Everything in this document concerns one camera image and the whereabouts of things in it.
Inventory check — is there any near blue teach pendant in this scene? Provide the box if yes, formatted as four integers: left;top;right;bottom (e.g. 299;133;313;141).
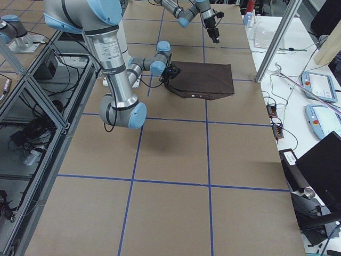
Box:
305;105;340;140

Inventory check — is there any black box with label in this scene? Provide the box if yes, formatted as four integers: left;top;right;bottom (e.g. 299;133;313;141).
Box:
279;149;310;191

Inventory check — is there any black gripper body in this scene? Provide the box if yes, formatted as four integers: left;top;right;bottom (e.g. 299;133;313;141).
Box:
204;17;220;44
159;63;175;85

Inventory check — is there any orange black connector board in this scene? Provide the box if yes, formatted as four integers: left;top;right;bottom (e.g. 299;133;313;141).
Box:
266;105;278;118

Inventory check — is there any dark brown t-shirt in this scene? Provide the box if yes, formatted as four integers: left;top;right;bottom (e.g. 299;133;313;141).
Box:
165;61;234;100

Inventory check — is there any aluminium frame post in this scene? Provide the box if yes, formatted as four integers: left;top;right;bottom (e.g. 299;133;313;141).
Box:
255;0;302;83

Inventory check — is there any aluminium frame rack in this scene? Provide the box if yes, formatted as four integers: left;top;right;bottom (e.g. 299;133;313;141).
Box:
1;32;96;255

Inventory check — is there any white claw reacher stick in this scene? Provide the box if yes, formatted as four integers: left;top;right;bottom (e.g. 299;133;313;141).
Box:
274;62;341;115

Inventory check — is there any far blue teach pendant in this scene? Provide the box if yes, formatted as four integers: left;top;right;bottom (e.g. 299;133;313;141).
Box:
301;71;338;103

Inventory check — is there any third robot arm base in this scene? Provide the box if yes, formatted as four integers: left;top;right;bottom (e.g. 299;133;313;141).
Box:
1;14;46;53

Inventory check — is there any clear plastic bag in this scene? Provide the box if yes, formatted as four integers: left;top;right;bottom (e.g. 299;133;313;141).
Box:
254;27;275;49

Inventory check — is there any blue teach pendant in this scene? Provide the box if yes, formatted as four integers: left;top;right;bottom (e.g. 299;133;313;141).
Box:
301;71;338;103
305;105;340;140

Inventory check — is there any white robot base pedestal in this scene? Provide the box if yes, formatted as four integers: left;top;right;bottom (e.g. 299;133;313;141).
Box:
102;18;144;88

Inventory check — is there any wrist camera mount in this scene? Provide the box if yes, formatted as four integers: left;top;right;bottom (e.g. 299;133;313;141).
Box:
168;66;181;79
215;11;224;19

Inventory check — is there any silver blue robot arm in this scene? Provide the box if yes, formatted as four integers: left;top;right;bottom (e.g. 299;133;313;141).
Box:
44;1;171;129
153;0;224;44

